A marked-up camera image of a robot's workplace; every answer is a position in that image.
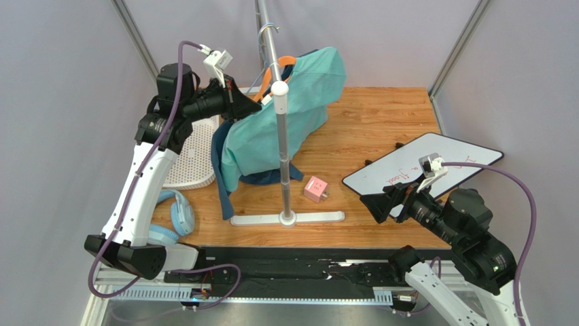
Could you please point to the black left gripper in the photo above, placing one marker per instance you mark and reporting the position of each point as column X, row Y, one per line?
column 236, row 104

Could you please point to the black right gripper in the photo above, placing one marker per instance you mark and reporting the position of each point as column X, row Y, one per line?
column 399, row 204

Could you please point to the orange plastic hanger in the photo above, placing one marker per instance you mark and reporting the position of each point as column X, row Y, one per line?
column 268, row 80

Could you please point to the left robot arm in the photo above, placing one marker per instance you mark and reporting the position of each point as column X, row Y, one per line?
column 124, row 243

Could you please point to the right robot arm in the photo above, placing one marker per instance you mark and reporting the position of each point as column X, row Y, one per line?
column 485, row 262

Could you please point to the dark blue t shirt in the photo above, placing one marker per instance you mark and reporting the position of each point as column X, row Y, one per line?
column 263, row 178

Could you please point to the white perforated plastic basket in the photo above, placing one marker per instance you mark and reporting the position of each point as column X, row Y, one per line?
column 193, row 168

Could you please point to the pink power adapter cube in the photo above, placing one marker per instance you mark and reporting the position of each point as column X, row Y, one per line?
column 316, row 189

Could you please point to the silver clothes rack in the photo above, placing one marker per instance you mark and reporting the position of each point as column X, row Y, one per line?
column 287, row 218

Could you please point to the light blue headphones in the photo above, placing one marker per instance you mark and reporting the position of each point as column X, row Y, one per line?
column 182, row 218

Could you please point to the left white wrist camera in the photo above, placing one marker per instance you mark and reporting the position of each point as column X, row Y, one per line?
column 215, row 63

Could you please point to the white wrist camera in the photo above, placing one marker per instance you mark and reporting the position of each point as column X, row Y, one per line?
column 433, row 170
column 215, row 63

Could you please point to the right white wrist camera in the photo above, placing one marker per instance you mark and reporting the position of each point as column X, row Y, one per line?
column 433, row 170

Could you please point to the light blue wire hanger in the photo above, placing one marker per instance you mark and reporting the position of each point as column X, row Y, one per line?
column 262, row 46

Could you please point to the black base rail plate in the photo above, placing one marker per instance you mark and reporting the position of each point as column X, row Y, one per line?
column 294, row 273

